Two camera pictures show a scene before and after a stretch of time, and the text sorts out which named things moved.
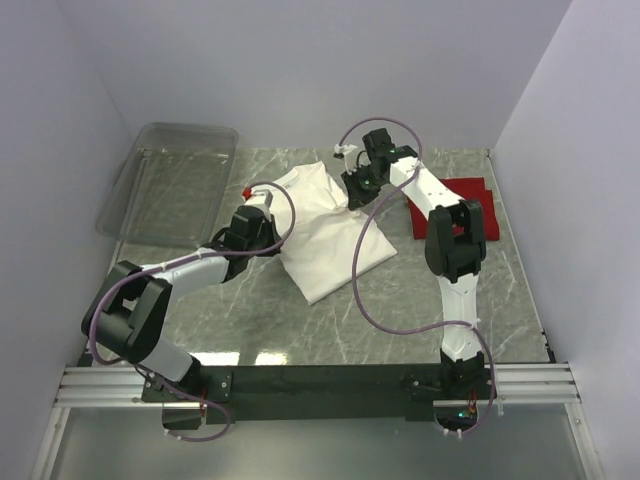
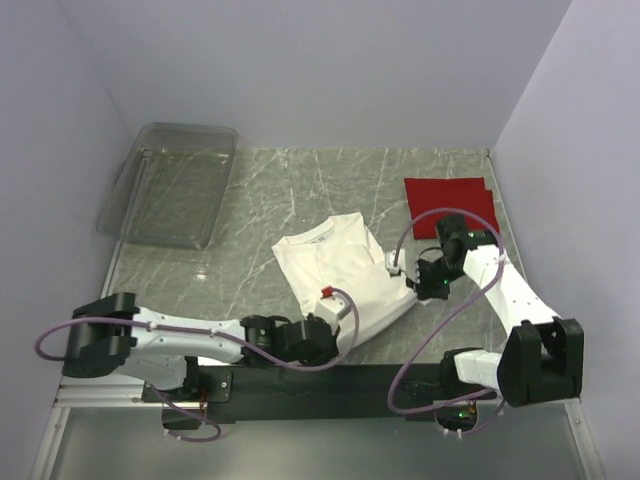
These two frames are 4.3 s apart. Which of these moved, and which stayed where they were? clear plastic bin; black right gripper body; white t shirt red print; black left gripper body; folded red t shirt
Moved: black right gripper body; white t shirt red print; black left gripper body
Stayed: clear plastic bin; folded red t shirt
